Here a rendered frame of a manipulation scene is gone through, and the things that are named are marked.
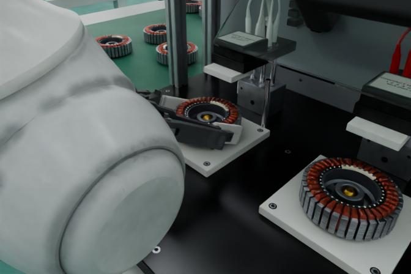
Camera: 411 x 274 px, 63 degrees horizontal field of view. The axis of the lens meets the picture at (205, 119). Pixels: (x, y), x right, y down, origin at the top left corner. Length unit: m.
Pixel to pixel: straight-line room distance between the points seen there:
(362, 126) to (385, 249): 0.14
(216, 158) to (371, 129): 0.21
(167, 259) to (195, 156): 0.17
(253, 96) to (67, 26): 0.49
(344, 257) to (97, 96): 0.32
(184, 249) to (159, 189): 0.25
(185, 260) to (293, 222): 0.13
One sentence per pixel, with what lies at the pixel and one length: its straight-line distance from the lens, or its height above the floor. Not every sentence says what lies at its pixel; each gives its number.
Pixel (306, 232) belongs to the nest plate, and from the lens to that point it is 0.42.
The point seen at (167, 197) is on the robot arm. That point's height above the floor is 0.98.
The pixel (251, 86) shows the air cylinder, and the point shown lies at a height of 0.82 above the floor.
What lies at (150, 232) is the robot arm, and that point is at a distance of 0.17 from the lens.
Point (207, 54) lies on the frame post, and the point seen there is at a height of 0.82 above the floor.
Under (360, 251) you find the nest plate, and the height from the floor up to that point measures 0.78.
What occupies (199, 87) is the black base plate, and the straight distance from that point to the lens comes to 0.74.
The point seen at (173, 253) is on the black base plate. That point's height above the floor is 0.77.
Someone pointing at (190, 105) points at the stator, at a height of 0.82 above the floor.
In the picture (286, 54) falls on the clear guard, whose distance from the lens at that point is 0.23.
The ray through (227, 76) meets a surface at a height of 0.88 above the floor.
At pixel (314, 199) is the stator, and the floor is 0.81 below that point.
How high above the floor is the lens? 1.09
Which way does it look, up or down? 31 degrees down
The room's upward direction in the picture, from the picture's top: straight up
